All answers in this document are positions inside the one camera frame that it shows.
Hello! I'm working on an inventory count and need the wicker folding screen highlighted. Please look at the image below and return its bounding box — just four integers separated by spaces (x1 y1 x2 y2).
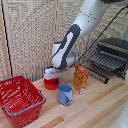
0 0 128 83

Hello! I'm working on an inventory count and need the blue mug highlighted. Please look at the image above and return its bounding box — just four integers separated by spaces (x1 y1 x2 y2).
57 83 74 106

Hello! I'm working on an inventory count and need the orange snack bag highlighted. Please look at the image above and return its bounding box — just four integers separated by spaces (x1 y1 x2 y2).
72 64 90 96

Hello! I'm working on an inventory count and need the black cable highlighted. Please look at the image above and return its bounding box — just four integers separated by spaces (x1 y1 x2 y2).
75 5 128 65

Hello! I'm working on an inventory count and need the metal wire oven tray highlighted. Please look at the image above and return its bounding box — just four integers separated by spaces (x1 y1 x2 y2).
87 50 127 73

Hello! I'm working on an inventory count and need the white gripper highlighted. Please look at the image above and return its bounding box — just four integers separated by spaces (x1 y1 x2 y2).
43 66 71 87

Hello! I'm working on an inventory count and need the black oven door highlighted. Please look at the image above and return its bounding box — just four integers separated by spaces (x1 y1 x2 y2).
80 64 110 85

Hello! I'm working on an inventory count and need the black toaster oven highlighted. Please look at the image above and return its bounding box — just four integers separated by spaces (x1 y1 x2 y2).
95 37 128 80

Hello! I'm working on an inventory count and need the red plastic bowl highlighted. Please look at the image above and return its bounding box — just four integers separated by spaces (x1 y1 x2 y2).
42 78 61 91

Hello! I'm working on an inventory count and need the red plastic shopping basket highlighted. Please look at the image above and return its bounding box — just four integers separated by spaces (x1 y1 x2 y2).
0 75 47 128

